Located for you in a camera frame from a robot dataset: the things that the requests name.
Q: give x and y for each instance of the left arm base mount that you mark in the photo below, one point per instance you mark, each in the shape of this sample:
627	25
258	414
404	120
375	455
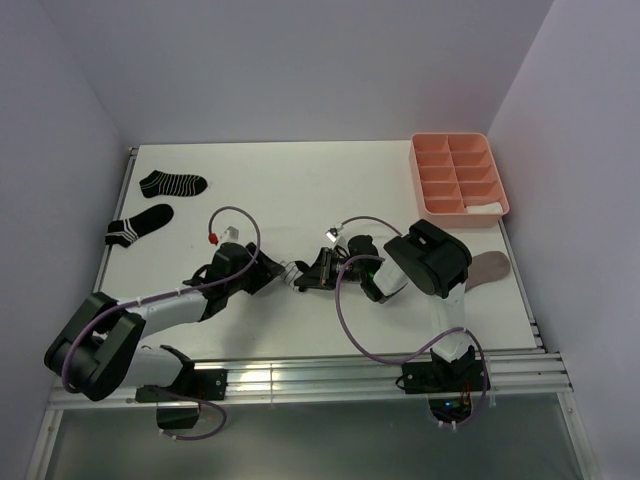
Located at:
209	385

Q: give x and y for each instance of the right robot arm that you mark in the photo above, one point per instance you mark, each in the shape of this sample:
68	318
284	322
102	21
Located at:
434	261

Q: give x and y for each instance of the black sock thin white stripes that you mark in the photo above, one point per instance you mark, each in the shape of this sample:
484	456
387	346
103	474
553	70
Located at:
159	183

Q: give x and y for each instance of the white sock black toe heel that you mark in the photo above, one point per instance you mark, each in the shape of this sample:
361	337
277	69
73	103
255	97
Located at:
292	270

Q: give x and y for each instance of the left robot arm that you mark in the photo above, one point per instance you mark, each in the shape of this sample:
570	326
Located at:
103	348

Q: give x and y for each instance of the pink divided organizer tray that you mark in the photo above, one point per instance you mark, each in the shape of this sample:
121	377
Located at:
451	171

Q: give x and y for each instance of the black sock white cuff stripes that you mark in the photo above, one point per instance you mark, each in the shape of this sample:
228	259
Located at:
126	232

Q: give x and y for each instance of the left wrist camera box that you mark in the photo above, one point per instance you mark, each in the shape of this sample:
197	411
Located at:
231	234

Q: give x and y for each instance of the taupe sock red cuff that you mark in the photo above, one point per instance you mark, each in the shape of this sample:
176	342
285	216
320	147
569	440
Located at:
487	267

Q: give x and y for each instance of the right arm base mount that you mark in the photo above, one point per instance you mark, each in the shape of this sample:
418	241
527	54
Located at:
435	378

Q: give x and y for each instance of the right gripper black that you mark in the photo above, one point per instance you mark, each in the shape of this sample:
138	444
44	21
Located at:
321	274

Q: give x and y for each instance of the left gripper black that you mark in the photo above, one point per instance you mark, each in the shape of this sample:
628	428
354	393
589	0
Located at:
264	270

